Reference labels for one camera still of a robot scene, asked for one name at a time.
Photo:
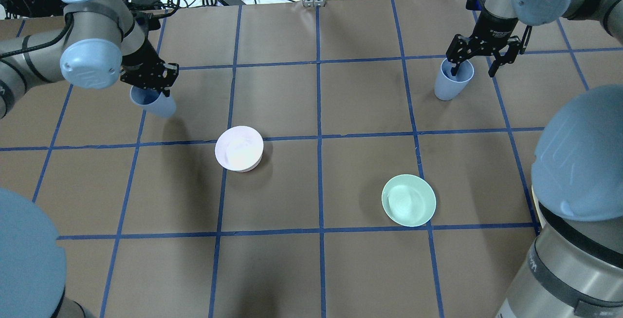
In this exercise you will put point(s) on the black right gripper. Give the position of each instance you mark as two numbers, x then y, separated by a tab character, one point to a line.
493	28

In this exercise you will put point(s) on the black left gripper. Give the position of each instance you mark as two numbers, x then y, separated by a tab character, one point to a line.
137	58

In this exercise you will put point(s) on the blue cup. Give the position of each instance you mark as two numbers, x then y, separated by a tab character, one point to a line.
448	86
153	102

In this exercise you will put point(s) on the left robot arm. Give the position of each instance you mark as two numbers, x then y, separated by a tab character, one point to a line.
102	42

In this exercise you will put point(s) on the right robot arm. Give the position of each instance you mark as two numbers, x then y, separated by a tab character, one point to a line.
573	268

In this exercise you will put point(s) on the pink bowl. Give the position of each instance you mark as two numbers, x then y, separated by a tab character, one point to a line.
239	149

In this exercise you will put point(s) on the mint green bowl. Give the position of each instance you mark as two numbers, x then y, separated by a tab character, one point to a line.
408	200

